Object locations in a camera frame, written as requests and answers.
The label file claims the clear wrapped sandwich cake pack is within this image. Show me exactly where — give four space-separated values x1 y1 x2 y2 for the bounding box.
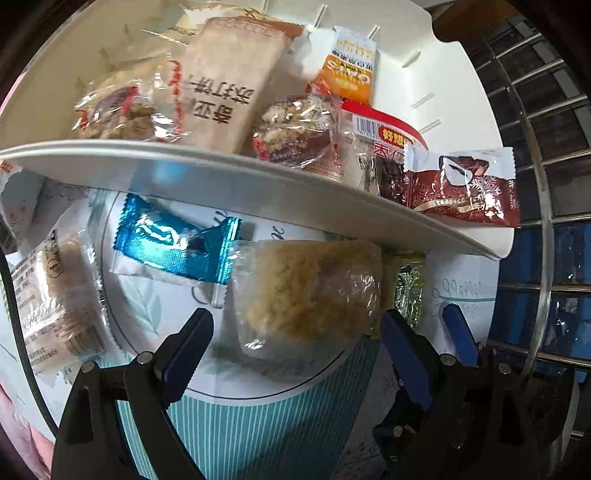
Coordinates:
12 229 116 383

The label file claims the red clear date snack pack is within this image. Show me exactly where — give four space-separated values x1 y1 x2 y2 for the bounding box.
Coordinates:
337 100 426 205

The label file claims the dark brown walnut date snack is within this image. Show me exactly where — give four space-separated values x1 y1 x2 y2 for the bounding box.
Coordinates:
252 93 341 169

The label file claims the brown white chocolate bar wrapper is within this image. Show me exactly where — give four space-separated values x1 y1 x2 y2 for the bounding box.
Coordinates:
404 144 520 228

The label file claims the orange white snack packet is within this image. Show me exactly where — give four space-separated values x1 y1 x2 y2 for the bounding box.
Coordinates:
308 26 377 106

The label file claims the brown soda cracker packet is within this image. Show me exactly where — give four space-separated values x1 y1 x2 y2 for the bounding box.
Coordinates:
181 16 304 153

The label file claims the white plastic storage bin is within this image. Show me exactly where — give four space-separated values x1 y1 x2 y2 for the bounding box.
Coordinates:
0 0 518 262

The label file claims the pink quilted blanket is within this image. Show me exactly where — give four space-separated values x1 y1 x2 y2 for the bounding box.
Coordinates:
1 385 54 479

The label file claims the black cable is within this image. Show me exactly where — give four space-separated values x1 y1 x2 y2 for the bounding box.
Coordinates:
0 250 59 437

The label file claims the grey red snack bag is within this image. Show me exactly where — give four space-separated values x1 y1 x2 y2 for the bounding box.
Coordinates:
0 160 45 254

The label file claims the green foil candy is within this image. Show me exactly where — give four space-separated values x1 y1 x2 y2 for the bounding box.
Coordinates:
381 250 426 330

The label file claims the clear wrapped floss cake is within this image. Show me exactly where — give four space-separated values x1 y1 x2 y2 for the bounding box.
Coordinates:
230 240 383 363

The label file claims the beige cake pack in bin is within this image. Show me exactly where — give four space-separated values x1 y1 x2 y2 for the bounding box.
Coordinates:
71 1 266 143

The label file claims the blue white candy wrapper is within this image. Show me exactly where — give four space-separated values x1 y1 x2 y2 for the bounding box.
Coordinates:
111 194 242 309

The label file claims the metal window grille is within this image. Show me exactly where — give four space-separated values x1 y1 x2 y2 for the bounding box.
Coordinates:
466 15 590 376

